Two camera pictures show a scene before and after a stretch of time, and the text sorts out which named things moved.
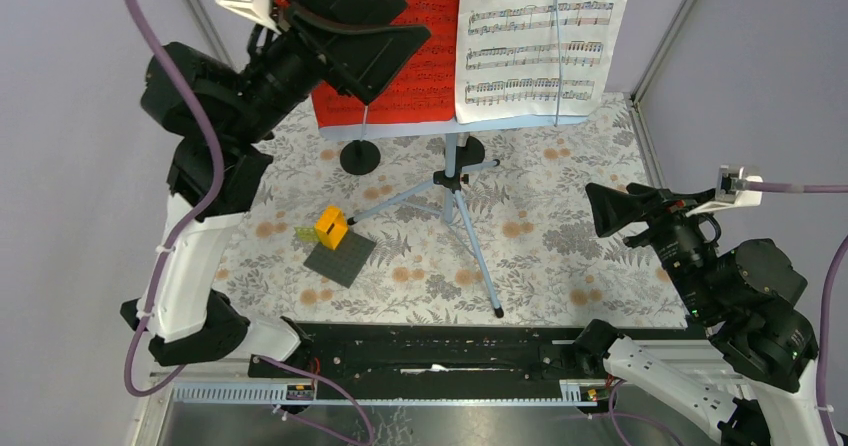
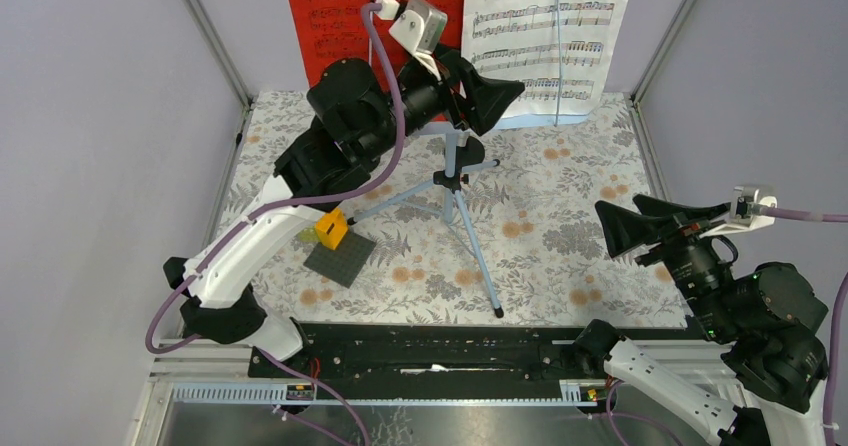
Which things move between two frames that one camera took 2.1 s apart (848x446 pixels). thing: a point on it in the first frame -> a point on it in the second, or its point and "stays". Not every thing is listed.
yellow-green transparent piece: x=307 y=233 stays
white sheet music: x=508 y=47 stays
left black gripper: x=360 y=63 -> x=486 y=99
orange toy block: x=331 y=226 stays
